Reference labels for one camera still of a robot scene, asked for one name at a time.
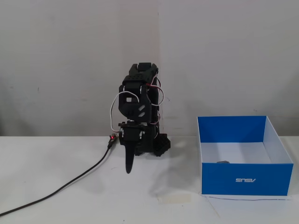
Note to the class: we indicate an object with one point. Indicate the small controller board red LED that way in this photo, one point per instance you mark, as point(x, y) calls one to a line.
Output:
point(113, 137)

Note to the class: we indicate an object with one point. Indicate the blue and white cardboard box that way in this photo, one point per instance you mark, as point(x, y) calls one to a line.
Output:
point(243, 179)

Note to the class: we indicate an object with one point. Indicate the gray 3D-printed block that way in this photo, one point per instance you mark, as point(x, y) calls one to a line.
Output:
point(223, 162)

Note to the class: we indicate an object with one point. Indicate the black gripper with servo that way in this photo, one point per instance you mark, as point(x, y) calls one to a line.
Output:
point(130, 136)

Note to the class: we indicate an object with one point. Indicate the translucent tape strip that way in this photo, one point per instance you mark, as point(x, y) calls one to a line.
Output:
point(175, 198)

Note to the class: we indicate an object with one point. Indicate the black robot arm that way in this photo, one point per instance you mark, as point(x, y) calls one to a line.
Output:
point(133, 109)

